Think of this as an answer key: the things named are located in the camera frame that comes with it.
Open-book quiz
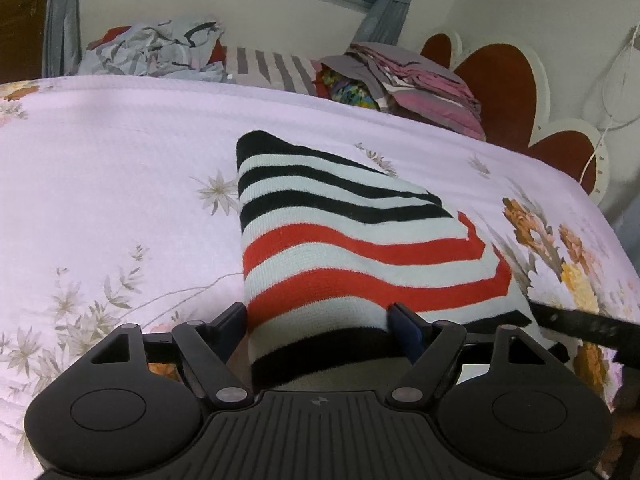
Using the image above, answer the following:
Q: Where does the colourful patterned cloth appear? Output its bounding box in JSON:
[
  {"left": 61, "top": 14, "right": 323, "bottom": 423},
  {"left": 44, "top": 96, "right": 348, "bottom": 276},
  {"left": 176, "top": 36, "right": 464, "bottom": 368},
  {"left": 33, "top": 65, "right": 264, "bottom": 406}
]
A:
[{"left": 314, "top": 68, "right": 380, "bottom": 110}]

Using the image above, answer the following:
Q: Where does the brown wooden door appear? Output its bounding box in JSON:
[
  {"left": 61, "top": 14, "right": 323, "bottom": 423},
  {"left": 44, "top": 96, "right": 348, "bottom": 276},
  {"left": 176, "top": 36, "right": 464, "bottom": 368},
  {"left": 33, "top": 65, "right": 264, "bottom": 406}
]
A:
[{"left": 0, "top": 0, "right": 48, "bottom": 84}]

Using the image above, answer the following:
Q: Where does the stack of folded pink bedding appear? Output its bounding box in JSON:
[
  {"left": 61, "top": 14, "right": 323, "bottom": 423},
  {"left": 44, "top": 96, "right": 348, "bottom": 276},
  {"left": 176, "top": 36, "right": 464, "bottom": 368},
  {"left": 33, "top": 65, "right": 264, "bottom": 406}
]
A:
[{"left": 317, "top": 42, "right": 486, "bottom": 141}]

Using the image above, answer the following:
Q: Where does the grey curtain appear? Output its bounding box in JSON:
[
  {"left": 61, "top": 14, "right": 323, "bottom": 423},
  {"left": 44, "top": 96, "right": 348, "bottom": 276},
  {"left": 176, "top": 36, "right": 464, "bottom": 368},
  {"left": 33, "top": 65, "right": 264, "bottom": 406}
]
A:
[
  {"left": 352, "top": 0, "right": 412, "bottom": 46},
  {"left": 41, "top": 0, "right": 82, "bottom": 78}
]

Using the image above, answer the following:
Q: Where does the left grey curtain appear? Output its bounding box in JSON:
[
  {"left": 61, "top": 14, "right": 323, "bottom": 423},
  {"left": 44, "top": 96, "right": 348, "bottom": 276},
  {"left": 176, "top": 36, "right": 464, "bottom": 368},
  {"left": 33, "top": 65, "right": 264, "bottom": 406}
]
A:
[{"left": 41, "top": 0, "right": 82, "bottom": 78}]

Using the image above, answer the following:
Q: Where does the white wall charger with cable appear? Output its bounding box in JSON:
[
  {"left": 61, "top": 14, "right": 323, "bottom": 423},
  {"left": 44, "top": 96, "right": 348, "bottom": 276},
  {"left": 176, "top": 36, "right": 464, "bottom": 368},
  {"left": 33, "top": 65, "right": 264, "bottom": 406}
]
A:
[{"left": 578, "top": 24, "right": 639, "bottom": 185}]

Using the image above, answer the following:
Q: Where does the right grey curtain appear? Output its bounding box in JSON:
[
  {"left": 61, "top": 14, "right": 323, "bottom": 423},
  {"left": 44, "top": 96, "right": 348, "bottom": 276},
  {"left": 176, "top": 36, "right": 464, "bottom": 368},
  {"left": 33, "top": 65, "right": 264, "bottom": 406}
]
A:
[{"left": 352, "top": 0, "right": 412, "bottom": 46}]

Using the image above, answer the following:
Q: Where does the striped knit sweater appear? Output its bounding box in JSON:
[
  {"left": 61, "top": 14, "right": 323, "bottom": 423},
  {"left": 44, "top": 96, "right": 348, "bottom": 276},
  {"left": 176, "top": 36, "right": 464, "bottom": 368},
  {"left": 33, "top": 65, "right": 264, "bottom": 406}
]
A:
[{"left": 234, "top": 129, "right": 572, "bottom": 394}]

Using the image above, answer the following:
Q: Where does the red and white headboard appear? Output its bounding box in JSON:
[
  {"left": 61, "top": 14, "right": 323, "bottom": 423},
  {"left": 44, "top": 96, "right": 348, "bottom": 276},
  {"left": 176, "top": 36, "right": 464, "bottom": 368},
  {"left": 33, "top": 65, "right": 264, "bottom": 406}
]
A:
[{"left": 421, "top": 28, "right": 610, "bottom": 204}]

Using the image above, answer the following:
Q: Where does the pink floral bed sheet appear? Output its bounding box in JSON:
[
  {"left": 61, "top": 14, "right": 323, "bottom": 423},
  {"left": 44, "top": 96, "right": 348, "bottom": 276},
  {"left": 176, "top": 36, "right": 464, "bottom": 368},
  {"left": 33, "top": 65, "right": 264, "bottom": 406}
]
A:
[{"left": 1, "top": 76, "right": 639, "bottom": 479}]

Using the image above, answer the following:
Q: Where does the grey striped mattress cover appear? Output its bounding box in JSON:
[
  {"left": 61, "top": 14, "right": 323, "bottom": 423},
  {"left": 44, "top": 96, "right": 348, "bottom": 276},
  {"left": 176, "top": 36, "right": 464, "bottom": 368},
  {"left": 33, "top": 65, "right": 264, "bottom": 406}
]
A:
[{"left": 226, "top": 47, "right": 320, "bottom": 96}]

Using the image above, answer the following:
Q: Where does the crumpled grey clothes pile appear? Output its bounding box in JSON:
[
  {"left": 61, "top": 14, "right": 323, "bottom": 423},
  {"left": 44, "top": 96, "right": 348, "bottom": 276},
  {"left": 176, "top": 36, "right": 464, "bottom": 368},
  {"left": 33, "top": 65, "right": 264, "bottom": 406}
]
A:
[{"left": 76, "top": 18, "right": 230, "bottom": 82}]

